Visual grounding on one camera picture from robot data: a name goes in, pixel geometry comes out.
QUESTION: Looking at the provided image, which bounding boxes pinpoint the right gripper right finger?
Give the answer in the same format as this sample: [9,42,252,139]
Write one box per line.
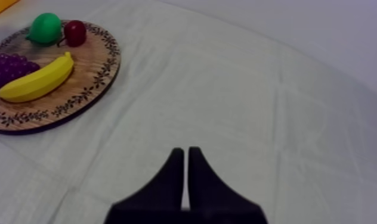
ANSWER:
[184,146,269,224]

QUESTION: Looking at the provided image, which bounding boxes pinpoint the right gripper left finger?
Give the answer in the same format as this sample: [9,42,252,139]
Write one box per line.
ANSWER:
[104,147,186,224]

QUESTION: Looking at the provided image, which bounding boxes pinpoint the round wooden board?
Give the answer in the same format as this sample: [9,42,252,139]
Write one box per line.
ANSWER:
[0,20,122,135]

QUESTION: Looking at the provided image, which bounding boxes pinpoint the green toy pear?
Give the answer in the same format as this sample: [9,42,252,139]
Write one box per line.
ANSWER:
[25,12,63,45]

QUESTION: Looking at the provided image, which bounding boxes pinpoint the yellow toy banana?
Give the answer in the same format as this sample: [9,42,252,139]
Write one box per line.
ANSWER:
[0,51,75,103]

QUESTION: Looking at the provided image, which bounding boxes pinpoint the small red fruit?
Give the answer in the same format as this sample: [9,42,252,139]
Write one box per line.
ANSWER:
[57,20,88,48]

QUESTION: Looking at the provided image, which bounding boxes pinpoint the purple toy grapes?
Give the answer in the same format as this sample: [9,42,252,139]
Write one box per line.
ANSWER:
[0,51,41,94]

